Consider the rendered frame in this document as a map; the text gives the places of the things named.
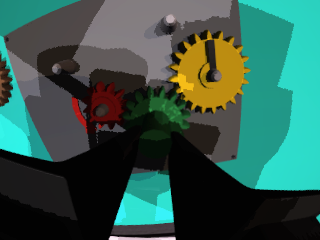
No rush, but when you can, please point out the brown toothed gear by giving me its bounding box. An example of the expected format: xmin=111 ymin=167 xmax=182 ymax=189
xmin=0 ymin=55 xmax=13 ymax=107

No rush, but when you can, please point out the yellow gear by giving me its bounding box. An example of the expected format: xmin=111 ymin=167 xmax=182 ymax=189
xmin=168 ymin=29 xmax=251 ymax=113

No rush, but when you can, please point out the red gear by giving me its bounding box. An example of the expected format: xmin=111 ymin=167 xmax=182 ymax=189
xmin=83 ymin=81 xmax=128 ymax=131

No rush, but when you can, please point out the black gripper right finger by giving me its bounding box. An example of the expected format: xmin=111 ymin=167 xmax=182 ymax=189
xmin=168 ymin=132 xmax=320 ymax=240

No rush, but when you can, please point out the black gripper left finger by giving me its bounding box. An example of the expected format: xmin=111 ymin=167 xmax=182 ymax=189
xmin=0 ymin=125 xmax=143 ymax=240

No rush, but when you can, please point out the green gear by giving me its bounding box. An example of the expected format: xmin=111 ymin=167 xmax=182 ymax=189
xmin=123 ymin=85 xmax=191 ymax=159

